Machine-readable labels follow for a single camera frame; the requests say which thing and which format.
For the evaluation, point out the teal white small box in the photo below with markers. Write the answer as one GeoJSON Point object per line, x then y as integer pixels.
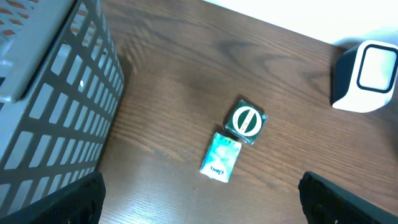
{"type": "Point", "coordinates": [220, 158]}

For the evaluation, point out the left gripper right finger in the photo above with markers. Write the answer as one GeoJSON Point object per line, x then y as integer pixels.
{"type": "Point", "coordinates": [325, 202]}

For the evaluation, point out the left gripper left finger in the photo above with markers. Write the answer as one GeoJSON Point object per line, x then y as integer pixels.
{"type": "Point", "coordinates": [78, 202]}

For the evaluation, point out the white barcode scanner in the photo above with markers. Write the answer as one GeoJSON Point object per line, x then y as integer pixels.
{"type": "Point", "coordinates": [364, 77]}

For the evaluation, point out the dark grey plastic basket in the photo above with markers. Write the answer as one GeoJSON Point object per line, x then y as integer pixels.
{"type": "Point", "coordinates": [61, 83]}

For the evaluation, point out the dark green round-label packet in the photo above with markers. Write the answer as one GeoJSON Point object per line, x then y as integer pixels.
{"type": "Point", "coordinates": [245, 122]}

